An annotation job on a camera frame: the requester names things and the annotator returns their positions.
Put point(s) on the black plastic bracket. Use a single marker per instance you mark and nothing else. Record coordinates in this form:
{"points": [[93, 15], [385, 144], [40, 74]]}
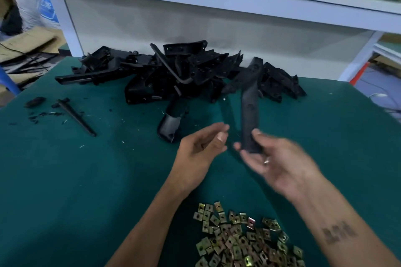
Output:
{"points": [[250, 107]]}

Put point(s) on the pile of black plastic brackets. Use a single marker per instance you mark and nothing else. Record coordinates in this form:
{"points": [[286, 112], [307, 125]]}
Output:
{"points": [[181, 73]]}

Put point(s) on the person's right hand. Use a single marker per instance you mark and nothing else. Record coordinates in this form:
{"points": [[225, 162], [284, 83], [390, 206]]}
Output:
{"points": [[282, 163]]}

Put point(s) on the thin black plastic strip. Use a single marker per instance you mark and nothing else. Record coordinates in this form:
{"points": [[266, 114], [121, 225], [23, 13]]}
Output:
{"points": [[76, 116]]}

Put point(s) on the pile of brass clip nuts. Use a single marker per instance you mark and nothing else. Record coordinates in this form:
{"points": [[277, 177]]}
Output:
{"points": [[247, 235]]}

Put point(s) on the white metal post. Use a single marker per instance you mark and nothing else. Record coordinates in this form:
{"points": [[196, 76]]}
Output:
{"points": [[66, 19]]}

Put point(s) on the small black plastic scrap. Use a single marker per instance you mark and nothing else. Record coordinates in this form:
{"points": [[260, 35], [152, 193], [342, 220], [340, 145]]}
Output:
{"points": [[34, 102]]}

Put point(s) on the green table cloth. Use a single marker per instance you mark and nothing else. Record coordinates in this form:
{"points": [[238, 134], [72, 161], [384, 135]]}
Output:
{"points": [[94, 182]]}

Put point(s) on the person's left hand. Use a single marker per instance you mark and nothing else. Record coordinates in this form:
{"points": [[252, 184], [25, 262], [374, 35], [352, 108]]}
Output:
{"points": [[197, 160]]}

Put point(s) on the blue metal frame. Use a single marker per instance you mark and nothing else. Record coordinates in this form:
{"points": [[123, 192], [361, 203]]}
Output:
{"points": [[9, 81]]}

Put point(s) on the black bag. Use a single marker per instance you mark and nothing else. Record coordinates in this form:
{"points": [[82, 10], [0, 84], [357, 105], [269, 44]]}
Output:
{"points": [[11, 19]]}

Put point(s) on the white metal rack frame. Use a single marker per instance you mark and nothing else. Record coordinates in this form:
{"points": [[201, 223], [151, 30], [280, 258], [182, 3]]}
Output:
{"points": [[369, 51]]}

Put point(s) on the white printed sack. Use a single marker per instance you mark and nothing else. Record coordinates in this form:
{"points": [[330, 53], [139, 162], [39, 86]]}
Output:
{"points": [[37, 4]]}

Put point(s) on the person's right forearm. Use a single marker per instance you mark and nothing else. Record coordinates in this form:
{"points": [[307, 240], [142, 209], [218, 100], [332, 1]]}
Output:
{"points": [[351, 226]]}

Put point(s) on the person's left forearm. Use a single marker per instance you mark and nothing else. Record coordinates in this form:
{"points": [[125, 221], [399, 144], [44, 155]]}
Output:
{"points": [[147, 232]]}

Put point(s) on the brown cardboard piece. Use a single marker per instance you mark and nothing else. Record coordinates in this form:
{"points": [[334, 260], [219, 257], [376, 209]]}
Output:
{"points": [[25, 48]]}

